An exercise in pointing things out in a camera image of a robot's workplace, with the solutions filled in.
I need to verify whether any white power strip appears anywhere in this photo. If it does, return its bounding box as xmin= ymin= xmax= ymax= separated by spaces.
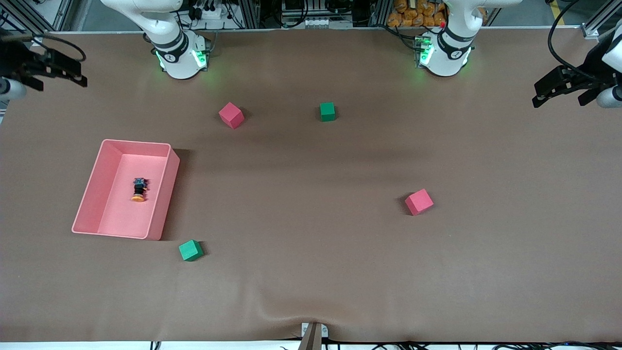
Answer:
xmin=187 ymin=0 xmax=231 ymax=21

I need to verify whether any orange snack bag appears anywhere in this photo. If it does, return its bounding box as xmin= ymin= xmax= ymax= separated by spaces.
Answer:
xmin=387 ymin=0 xmax=448 ymax=28

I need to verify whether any aluminium frame profile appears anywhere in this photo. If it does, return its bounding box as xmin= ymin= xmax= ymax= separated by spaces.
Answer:
xmin=581 ymin=0 xmax=622 ymax=40
xmin=0 ymin=0 xmax=73 ymax=33

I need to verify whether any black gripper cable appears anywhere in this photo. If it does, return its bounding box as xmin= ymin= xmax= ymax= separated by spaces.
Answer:
xmin=29 ymin=34 xmax=87 ymax=63
xmin=548 ymin=0 xmax=591 ymax=81

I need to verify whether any metal mat clamp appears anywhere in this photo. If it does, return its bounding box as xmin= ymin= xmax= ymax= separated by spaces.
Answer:
xmin=297 ymin=322 xmax=329 ymax=350

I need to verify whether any pink plastic bin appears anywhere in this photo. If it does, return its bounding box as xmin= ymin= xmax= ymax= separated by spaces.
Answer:
xmin=71 ymin=139 xmax=180 ymax=241

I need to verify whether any orange capped push button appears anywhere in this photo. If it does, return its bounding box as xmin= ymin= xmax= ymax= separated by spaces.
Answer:
xmin=132 ymin=177 xmax=149 ymax=203

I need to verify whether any brown table mat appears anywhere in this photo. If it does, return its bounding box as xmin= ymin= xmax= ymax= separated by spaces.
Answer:
xmin=0 ymin=27 xmax=622 ymax=343

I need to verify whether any red foam cube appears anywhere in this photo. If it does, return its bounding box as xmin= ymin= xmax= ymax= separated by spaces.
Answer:
xmin=404 ymin=189 xmax=434 ymax=216
xmin=218 ymin=102 xmax=245 ymax=130

